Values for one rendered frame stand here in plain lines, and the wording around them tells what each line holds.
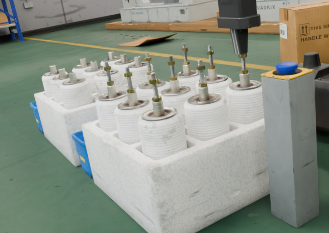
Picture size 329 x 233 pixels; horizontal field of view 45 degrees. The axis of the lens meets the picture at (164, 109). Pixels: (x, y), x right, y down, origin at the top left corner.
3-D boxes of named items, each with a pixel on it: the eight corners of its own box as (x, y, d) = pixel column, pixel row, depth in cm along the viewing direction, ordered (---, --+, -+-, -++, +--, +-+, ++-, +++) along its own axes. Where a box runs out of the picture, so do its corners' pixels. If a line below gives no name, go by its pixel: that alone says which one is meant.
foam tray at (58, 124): (131, 109, 175) (124, 70, 170) (178, 130, 142) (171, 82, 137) (44, 136, 158) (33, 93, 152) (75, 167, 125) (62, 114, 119)
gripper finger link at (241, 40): (236, 55, 90) (233, 27, 88) (247, 52, 91) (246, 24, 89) (240, 55, 88) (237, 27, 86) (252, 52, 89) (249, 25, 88)
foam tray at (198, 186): (203, 140, 130) (196, 87, 125) (297, 179, 98) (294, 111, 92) (93, 183, 112) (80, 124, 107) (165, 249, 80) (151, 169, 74)
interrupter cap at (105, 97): (127, 91, 106) (126, 89, 106) (128, 99, 99) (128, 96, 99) (99, 96, 105) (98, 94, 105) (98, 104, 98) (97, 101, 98)
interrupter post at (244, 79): (247, 84, 95) (246, 71, 94) (252, 87, 92) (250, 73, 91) (238, 86, 94) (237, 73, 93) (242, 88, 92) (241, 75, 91)
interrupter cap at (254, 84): (253, 81, 97) (253, 78, 97) (267, 87, 90) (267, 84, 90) (224, 86, 96) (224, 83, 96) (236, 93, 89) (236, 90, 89)
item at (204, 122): (225, 184, 87) (216, 106, 81) (186, 179, 92) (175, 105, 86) (239, 165, 95) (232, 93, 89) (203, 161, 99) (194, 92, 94)
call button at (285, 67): (286, 70, 78) (285, 60, 77) (302, 73, 74) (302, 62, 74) (271, 75, 76) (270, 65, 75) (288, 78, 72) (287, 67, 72)
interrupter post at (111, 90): (117, 95, 103) (115, 83, 102) (117, 98, 101) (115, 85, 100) (108, 97, 103) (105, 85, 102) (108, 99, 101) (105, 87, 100)
